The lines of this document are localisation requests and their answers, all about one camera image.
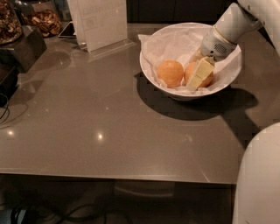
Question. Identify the orange fruit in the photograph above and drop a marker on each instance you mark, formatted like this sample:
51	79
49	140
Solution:
171	73
188	72

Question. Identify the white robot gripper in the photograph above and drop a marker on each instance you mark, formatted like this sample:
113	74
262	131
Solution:
213	44

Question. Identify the clear acrylic sign holder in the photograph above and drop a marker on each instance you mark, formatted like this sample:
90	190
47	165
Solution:
100	25

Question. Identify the white ceramic bowl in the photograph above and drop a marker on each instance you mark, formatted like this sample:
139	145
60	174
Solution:
151	73

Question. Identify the black box on table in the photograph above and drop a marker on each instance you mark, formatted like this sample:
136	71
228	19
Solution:
19	57

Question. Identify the glass jar of nuts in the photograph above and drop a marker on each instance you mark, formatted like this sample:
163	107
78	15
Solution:
10	26

